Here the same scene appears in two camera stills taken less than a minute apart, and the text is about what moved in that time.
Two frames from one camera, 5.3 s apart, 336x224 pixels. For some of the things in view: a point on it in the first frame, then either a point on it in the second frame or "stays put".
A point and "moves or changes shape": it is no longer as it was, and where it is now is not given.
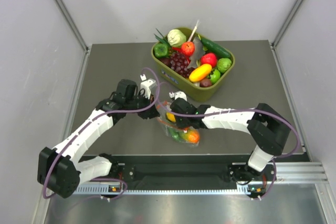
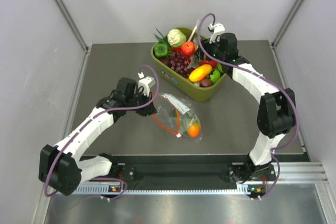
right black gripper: [180, 124] -> [207, 46]
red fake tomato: [188, 48] stays put
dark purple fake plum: [205, 83] stays put
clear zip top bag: [166, 117] moves or changes shape
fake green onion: [164, 39] stays put
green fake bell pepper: [161, 50] stays put
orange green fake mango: [191, 136] moves or changes shape
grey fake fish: [198, 52] stays put
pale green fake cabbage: [176, 37] stays put
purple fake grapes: [179, 63] stays put
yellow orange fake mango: [200, 73] stays put
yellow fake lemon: [171, 117] -> [204, 69]
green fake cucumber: [176, 135] moves or changes shape
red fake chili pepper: [178, 49] stays put
